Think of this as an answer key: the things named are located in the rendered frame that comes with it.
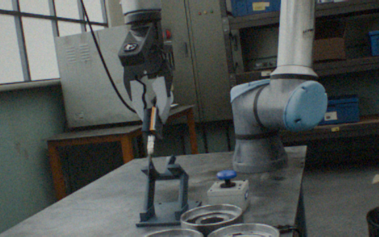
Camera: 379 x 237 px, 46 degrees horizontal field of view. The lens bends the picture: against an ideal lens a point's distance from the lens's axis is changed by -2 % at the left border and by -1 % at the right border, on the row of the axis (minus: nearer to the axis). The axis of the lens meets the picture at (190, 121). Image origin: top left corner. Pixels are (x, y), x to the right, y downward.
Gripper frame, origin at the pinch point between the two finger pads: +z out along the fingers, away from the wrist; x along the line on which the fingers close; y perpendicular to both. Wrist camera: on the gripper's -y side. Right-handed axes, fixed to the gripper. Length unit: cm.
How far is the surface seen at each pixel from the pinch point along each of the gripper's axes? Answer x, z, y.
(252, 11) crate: 21, -53, 335
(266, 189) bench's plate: -17.7, 19.9, 16.3
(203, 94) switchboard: 83, 17, 361
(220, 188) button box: -10.7, 15.4, 3.2
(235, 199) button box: -13.8, 17.2, 1.5
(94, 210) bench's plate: 20.0, 19.9, 7.1
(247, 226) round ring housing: -18.9, 16.1, -16.2
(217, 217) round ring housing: -12.4, 17.2, -8.7
